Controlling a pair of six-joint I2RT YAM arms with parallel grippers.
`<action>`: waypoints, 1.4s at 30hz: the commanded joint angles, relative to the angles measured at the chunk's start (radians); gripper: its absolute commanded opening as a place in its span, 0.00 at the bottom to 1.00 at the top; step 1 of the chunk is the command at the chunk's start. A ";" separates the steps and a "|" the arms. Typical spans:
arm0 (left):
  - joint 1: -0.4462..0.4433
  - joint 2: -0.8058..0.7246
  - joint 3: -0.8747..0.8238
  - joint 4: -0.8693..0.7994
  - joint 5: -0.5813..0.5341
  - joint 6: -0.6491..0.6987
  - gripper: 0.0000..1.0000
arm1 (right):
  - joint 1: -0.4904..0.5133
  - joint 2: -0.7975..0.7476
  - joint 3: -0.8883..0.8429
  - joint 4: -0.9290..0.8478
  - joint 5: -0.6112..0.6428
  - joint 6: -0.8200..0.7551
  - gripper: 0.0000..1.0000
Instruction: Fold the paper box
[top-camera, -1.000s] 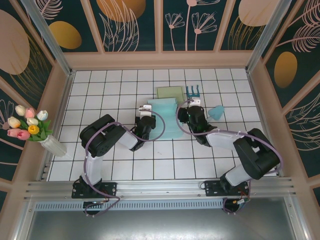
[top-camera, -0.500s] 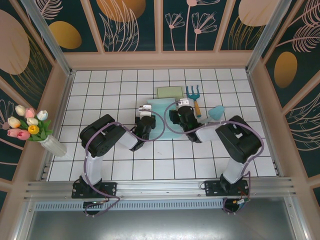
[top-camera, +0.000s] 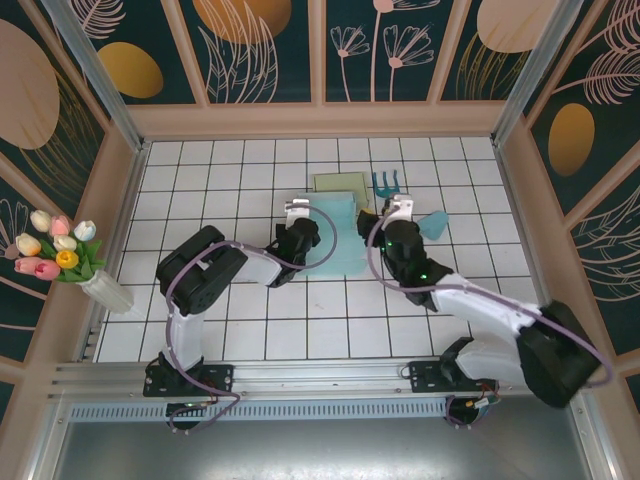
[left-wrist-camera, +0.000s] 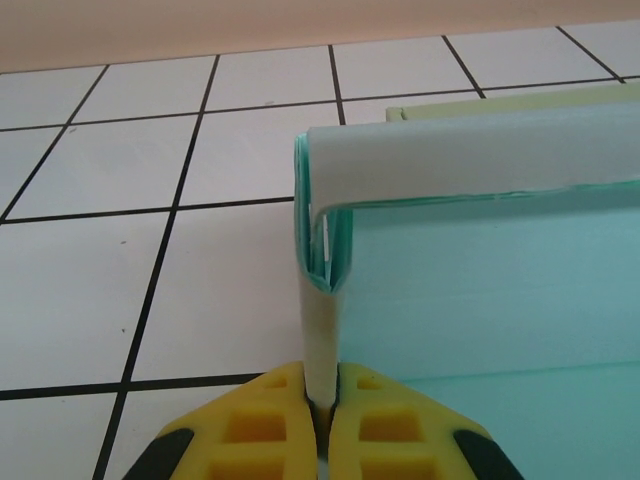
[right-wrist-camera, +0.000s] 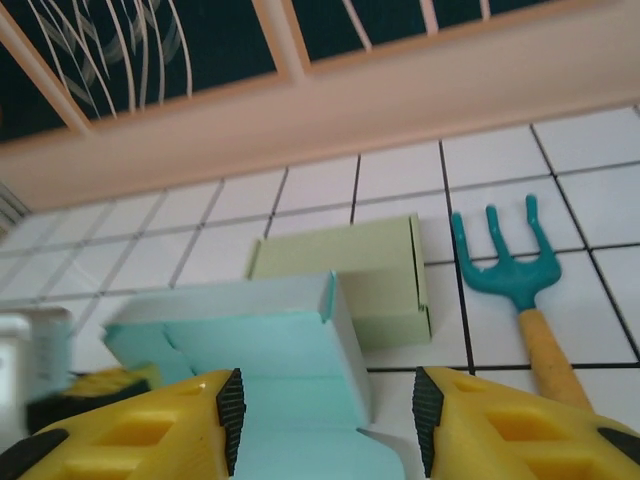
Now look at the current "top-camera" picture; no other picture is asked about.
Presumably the light blue paper box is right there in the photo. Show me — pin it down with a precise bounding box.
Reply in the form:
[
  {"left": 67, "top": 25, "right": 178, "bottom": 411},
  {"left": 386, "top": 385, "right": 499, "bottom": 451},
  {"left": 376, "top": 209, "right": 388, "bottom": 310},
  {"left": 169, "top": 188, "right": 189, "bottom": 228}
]
[{"left": 296, "top": 189, "right": 370, "bottom": 280}]

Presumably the teal toy garden fork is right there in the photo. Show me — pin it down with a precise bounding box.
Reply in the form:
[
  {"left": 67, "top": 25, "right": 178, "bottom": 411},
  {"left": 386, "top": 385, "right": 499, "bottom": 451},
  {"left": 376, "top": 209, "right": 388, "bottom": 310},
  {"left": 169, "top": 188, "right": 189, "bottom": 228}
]
[{"left": 372, "top": 169, "right": 402, "bottom": 198}]

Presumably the green paper box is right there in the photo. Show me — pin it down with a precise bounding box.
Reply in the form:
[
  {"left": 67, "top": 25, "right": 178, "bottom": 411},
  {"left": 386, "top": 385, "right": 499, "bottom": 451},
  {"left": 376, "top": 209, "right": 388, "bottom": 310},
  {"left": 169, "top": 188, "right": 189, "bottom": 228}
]
[{"left": 311, "top": 171, "right": 372, "bottom": 209}]

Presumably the teal toy shovel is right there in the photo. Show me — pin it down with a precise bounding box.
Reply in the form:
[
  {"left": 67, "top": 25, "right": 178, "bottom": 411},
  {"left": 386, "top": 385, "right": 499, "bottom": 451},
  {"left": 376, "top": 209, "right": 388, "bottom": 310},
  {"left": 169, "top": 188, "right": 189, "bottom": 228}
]
[{"left": 417, "top": 210, "right": 450, "bottom": 242}]

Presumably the black base electronics module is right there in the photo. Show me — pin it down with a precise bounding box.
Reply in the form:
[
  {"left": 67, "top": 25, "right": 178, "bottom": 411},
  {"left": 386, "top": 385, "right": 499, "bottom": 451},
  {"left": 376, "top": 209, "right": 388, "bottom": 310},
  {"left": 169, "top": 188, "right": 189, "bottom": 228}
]
[{"left": 446, "top": 394, "right": 496, "bottom": 430}]

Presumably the white ribbed vase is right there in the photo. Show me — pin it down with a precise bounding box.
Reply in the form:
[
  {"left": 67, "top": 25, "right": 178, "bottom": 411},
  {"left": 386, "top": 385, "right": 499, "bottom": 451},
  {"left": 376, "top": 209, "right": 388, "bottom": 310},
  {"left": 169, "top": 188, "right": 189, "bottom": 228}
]
[{"left": 81, "top": 269, "right": 137, "bottom": 316}]

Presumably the grey metal sheet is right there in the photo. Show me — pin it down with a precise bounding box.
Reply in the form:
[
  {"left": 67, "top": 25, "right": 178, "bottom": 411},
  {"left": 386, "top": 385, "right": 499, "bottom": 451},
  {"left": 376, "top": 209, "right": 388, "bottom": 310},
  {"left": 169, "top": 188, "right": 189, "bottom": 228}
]
[{"left": 49, "top": 418, "right": 609, "bottom": 480}]

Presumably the artificial tulip bouquet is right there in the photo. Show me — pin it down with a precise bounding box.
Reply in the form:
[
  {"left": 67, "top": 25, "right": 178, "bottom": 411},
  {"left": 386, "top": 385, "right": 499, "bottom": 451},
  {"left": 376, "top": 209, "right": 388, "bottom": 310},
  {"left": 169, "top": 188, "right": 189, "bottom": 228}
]
[{"left": 13, "top": 209, "right": 106, "bottom": 284}]

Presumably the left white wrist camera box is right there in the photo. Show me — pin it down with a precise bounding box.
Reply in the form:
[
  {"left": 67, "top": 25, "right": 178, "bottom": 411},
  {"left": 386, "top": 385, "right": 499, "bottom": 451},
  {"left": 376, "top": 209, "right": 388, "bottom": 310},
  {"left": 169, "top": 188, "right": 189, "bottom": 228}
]
[{"left": 283, "top": 197, "right": 312, "bottom": 225}]

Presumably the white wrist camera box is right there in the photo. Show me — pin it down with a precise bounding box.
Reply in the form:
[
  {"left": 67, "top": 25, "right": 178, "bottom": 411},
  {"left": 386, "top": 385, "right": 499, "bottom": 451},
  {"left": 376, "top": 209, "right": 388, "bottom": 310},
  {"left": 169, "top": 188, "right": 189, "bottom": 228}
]
[
  {"left": 283, "top": 197, "right": 312, "bottom": 225},
  {"left": 381, "top": 194, "right": 416, "bottom": 222}
]

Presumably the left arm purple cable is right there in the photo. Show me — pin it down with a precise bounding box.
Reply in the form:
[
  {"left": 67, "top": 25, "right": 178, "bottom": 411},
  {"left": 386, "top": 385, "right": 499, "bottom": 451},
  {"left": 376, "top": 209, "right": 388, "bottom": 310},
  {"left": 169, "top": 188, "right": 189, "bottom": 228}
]
[{"left": 166, "top": 202, "right": 339, "bottom": 437}]

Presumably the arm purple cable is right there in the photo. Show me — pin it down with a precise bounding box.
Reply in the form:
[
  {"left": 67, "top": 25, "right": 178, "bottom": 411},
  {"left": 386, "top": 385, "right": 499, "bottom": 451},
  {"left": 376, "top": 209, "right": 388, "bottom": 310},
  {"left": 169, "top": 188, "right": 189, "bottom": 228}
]
[
  {"left": 364, "top": 207, "right": 616, "bottom": 431},
  {"left": 166, "top": 202, "right": 339, "bottom": 437}
]

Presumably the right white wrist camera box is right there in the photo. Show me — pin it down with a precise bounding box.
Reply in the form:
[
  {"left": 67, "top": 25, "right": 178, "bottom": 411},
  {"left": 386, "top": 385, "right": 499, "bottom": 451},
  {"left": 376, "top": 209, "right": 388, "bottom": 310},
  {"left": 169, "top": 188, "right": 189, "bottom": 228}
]
[{"left": 381, "top": 194, "right": 416, "bottom": 222}]

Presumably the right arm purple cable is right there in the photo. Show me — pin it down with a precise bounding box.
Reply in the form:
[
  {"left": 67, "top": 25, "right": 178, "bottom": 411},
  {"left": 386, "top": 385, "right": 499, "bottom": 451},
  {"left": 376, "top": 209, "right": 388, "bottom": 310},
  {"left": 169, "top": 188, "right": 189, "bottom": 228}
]
[{"left": 364, "top": 207, "right": 616, "bottom": 431}]

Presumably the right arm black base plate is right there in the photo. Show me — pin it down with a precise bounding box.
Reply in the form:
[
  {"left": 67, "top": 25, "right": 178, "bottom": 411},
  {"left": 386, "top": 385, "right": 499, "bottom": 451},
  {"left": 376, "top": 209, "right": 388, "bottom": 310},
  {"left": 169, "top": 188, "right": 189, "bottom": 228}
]
[{"left": 408, "top": 357, "right": 471, "bottom": 396}]

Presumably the aluminium mounting rail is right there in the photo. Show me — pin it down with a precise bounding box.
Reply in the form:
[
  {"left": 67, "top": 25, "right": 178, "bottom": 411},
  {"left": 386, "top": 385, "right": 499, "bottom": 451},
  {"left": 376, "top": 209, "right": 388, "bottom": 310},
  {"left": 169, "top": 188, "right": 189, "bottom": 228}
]
[{"left": 47, "top": 353, "right": 596, "bottom": 404}]

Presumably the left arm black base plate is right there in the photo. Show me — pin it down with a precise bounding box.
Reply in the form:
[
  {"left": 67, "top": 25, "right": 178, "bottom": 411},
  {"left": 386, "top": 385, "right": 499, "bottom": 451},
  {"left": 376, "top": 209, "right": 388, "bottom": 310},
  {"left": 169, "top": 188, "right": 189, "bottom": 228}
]
[{"left": 143, "top": 363, "right": 236, "bottom": 399}]

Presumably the grey slotted cable duct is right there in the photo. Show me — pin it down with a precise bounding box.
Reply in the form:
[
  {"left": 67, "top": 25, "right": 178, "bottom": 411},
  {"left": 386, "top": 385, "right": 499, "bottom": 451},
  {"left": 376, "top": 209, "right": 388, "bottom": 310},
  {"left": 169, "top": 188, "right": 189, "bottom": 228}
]
[{"left": 67, "top": 402, "right": 451, "bottom": 422}]

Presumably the aluminium frame post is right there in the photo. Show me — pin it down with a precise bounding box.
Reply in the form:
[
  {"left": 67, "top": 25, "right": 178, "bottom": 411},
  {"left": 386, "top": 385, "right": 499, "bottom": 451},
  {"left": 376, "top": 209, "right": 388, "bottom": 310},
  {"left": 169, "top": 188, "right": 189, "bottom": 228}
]
[
  {"left": 39, "top": 0, "right": 147, "bottom": 152},
  {"left": 491, "top": 0, "right": 586, "bottom": 147}
]

